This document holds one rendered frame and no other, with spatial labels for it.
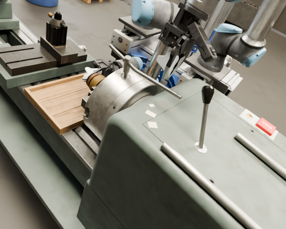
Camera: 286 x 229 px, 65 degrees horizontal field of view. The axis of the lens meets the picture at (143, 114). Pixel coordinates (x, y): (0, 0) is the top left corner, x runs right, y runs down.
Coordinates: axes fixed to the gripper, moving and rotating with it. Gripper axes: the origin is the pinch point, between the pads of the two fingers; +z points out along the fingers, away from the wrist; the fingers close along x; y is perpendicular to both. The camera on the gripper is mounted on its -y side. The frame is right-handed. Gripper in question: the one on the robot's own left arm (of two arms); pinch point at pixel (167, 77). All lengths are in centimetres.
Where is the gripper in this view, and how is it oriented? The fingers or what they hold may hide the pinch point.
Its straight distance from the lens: 70.8
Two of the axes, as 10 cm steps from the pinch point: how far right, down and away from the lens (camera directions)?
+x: -5.7, 1.8, -8.0
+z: -4.4, 7.6, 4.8
